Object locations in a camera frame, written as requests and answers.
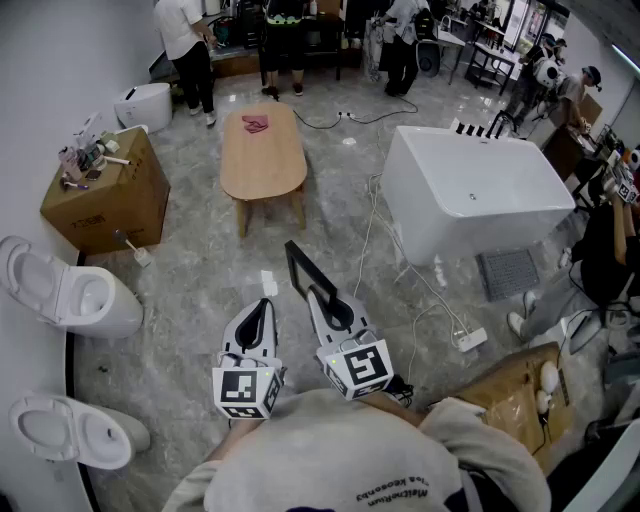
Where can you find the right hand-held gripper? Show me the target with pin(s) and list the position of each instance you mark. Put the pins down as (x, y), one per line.
(360, 367)

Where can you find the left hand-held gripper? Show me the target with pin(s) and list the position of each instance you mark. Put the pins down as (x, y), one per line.
(240, 387)

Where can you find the black picture frame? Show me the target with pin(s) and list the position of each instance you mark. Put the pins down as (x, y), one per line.
(291, 265)

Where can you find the person's left forearm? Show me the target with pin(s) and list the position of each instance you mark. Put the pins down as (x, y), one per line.
(220, 442)

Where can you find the person's right forearm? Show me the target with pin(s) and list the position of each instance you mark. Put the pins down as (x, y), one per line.
(395, 410)

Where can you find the wooden coffee table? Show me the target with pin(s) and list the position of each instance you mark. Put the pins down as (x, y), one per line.
(260, 160)

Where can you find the person's beige shirt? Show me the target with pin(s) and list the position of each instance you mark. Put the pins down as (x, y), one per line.
(325, 450)

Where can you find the white toilet brush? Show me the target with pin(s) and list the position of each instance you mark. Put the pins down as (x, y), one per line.
(142, 257)

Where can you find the white power strip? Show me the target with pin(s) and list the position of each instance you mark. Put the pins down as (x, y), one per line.
(347, 115)
(472, 340)

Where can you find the grey bath mat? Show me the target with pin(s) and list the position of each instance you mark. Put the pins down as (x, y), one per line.
(507, 275)

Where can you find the large cardboard box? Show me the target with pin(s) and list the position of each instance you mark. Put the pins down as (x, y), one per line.
(115, 210)

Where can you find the taped cardboard box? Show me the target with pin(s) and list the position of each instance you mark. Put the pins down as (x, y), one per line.
(510, 390)

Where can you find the pink cloth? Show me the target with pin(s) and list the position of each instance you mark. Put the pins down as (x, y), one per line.
(255, 124)

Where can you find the white bathtub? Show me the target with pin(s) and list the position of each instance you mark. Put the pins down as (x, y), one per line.
(475, 165)

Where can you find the white round device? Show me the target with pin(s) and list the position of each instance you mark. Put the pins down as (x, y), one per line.
(548, 375)

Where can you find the black phone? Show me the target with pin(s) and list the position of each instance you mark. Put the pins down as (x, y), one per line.
(93, 175)

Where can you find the purple toothbrush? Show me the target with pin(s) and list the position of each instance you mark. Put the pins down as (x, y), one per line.
(75, 186)

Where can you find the black bathtub faucet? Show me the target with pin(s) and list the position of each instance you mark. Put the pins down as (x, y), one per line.
(470, 131)

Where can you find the green cup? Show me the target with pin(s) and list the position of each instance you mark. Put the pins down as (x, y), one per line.
(111, 145)

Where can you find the clear plastic bottle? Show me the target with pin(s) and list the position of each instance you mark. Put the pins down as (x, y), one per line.
(89, 155)

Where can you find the pink bottle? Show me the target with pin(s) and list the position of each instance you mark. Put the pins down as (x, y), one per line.
(70, 167)

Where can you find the white smart toilet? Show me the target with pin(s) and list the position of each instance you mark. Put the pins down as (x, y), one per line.
(145, 105)

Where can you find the white metal desk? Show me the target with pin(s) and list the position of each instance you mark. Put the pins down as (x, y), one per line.
(492, 50)

